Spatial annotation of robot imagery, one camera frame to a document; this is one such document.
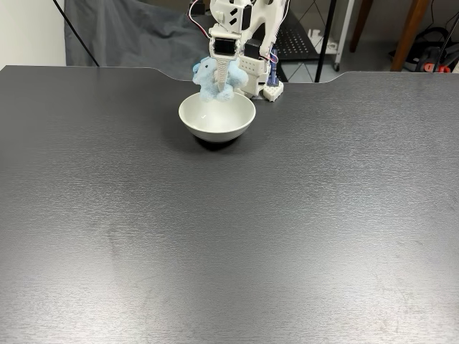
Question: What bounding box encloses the blue table clamp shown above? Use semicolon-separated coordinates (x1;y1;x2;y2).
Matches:
268;48;281;87

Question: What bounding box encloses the skyblue plush doll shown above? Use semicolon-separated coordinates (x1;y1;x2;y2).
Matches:
191;56;249;103

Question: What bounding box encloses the red white servo cable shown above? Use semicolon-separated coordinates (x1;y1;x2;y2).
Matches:
187;0;211;39

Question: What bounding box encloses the black metal rack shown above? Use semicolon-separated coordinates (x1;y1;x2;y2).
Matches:
229;0;339;84

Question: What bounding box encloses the thin black stand leg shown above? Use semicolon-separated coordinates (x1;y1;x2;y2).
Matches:
52;0;100;67

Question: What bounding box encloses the thick wooden furniture leg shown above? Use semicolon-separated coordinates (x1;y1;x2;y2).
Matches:
389;0;432;72

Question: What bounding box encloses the white ceramic bowl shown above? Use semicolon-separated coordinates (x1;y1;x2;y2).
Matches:
178;91;257;144

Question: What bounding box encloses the white cart frame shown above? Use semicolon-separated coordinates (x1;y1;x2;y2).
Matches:
334;0;356;72

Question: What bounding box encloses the black red vacuum cleaner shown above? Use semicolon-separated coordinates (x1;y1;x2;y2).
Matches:
389;25;459;72

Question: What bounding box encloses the slim wooden furniture leg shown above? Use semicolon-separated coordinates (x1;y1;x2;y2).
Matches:
349;0;374;53

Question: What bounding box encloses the gray cloth backdrop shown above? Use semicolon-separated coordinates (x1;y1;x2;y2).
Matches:
64;0;230;82

